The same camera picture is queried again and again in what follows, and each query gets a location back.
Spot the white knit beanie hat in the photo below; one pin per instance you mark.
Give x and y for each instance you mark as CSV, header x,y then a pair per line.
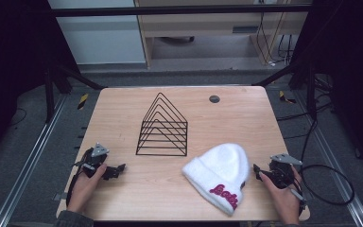
x,y
220,176

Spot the black metal stand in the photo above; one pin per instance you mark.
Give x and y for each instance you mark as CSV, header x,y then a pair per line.
x,y
52,85
302,82

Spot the grey table grommet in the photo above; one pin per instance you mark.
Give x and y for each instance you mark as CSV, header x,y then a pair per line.
x,y
214,99

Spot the person's left hand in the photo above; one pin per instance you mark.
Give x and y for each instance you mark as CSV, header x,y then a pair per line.
x,y
85,187

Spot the black crossbar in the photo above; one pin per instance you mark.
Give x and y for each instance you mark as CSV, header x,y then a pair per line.
x,y
176,10

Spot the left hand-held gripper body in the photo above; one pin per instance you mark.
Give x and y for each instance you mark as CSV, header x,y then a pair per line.
x,y
94,159

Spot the light wooden desk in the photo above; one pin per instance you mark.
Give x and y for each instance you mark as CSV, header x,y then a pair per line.
x,y
208,28

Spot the person's right hand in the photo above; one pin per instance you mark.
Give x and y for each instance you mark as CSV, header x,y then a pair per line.
x,y
283,197

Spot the white cabinet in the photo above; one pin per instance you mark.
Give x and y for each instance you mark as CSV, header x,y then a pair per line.
x,y
100,34

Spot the aluminium floor rail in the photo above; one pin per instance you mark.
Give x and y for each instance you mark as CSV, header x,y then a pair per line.
x,y
25,164
337,164

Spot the yellow black striped tape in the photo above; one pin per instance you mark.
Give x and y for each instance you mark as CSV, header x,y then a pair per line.
x,y
286,97
82,101

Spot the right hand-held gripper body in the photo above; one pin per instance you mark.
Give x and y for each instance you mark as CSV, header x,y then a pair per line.
x,y
282,170

